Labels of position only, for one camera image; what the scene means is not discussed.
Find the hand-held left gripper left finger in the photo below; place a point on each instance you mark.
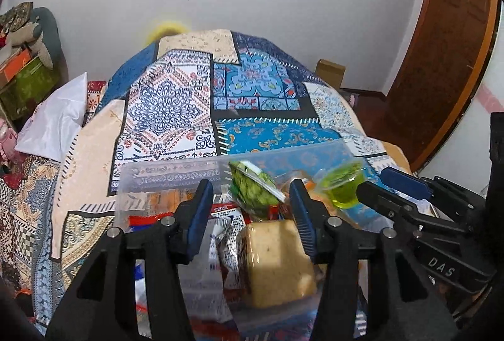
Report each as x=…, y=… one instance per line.
x=199, y=215

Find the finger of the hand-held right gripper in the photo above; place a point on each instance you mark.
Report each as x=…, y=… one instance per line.
x=405, y=183
x=386, y=203

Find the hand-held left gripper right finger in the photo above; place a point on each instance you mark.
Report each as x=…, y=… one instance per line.
x=303, y=219

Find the blue white snack packet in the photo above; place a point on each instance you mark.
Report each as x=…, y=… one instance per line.
x=222, y=242

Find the brown biscuit packet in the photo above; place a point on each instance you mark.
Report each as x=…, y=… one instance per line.
x=165, y=200

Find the green jelly snack packet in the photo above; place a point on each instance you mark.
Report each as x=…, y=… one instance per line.
x=342, y=187

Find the clear plastic storage container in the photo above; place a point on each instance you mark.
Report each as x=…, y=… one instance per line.
x=165, y=179

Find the red snack packet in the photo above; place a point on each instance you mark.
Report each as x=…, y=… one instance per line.
x=149, y=221

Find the yellow sponge cake packet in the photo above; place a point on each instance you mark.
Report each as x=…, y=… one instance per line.
x=275, y=262

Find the green pea snack packet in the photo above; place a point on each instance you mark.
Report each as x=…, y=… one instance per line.
x=254, y=189

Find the blue patchwork quilt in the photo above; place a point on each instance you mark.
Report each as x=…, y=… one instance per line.
x=177, y=108

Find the wooden door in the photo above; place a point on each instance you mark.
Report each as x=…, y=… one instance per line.
x=441, y=61

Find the cardboard box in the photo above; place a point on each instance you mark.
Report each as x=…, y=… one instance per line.
x=330, y=73

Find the white pillow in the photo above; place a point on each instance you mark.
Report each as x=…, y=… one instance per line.
x=55, y=120

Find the patterned bed sheet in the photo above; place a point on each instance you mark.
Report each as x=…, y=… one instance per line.
x=23, y=215

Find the yellow hoop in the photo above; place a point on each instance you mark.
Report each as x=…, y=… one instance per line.
x=167, y=29

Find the pink doll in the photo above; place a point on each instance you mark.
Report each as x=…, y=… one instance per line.
x=7, y=140

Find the orange box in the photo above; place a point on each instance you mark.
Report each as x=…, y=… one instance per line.
x=13, y=65

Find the dark patterned cloth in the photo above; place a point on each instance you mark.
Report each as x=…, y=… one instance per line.
x=15, y=18

